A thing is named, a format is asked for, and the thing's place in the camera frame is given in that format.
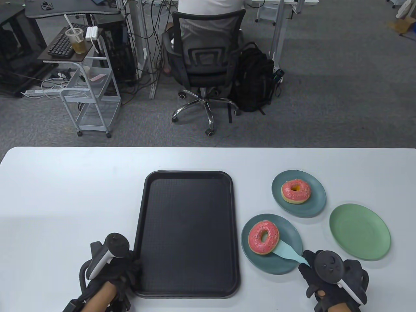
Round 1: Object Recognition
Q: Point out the person's right hand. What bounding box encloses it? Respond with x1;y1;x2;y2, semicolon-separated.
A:
298;250;370;312

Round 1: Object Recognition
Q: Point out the person's left hand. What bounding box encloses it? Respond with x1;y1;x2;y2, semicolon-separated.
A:
84;250;142;303

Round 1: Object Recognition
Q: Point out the light blue dessert shovel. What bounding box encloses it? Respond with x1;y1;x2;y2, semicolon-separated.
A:
271;240;311;265

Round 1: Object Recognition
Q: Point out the teal round plate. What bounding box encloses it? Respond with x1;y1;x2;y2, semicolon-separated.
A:
241;213;303;275
271;170;327;218

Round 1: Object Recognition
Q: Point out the pink frosted mini donut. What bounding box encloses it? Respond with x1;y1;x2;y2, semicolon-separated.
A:
281;179;312;204
248;220;280;255

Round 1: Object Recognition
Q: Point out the black baking tray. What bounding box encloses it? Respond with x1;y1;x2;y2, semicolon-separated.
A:
133;171;241;299

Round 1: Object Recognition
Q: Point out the person's left forearm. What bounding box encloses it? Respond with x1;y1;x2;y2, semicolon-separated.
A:
81;283;117;312

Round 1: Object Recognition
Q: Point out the green round plate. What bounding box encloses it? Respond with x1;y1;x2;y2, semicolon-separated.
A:
329;203;391;261

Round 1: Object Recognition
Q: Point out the black backpack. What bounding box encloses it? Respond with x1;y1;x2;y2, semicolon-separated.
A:
229;42;277;115

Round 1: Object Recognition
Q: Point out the white power strip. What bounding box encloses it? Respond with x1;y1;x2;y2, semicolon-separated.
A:
21;88;65;98

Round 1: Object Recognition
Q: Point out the black computer tower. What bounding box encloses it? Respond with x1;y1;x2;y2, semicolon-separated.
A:
94;13;137;86

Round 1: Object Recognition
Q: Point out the white rolling cart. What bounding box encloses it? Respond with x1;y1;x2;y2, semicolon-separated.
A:
37;28;122;138

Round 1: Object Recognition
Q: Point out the black mesh office chair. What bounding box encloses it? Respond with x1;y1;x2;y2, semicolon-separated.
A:
162;9;247;136

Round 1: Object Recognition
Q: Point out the plastic drink cup with straw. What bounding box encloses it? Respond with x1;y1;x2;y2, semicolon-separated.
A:
64;14;86;54

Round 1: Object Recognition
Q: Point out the black keyboard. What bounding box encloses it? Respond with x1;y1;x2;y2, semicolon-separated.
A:
48;23;90;58

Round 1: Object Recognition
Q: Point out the white power adapter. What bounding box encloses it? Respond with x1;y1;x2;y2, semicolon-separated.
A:
85;27;99;54

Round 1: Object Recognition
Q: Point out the white rolling cabinet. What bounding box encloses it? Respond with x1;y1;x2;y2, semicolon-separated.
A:
255;0;280;26

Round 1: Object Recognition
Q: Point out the cardboard box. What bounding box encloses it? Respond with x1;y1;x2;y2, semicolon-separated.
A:
388;16;416;36

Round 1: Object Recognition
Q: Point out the black desk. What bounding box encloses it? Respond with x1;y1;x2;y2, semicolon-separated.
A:
24;0;121;20

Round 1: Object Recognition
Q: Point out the white plastic item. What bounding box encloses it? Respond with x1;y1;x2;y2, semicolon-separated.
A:
395;0;416;19

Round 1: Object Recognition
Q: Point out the black wrist camera strap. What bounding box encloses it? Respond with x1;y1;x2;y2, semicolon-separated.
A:
63;286;130;312

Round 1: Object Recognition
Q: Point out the white cable bundle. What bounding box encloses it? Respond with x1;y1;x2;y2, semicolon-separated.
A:
41;77;70;98

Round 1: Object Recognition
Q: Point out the black cable bundle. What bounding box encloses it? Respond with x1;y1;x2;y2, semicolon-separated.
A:
122;0;166;106

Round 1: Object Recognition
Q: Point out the white desk frame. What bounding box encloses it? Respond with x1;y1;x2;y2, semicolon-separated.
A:
123;0;160;99
270;0;320;72

